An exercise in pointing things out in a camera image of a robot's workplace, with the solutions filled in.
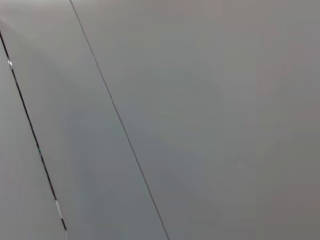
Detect thin black cable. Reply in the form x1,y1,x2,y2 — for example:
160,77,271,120
0,29,68,232

